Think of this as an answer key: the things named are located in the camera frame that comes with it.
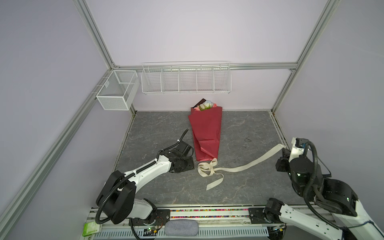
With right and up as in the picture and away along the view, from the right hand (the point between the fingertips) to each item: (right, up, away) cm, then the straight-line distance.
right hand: (284, 151), depth 60 cm
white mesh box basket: (-88, +33, +37) cm, 101 cm away
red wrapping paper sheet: (-30, +11, +48) cm, 57 cm away
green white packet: (-86, -38, +9) cm, 95 cm away
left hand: (-39, -14, +24) cm, 48 cm away
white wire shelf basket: (-43, +43, +39) cm, 72 cm away
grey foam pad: (-43, -37, +9) cm, 58 cm away
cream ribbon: (-30, -16, +30) cm, 46 cm away
